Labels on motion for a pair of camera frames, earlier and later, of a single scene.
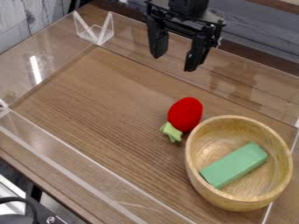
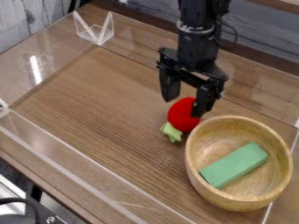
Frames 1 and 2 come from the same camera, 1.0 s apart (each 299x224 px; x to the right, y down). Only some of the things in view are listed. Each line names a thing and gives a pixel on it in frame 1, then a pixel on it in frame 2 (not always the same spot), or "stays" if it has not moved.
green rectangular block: x=230 y=167 stays
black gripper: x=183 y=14 to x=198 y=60
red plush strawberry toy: x=184 y=114 stays
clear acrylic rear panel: x=261 y=84 stays
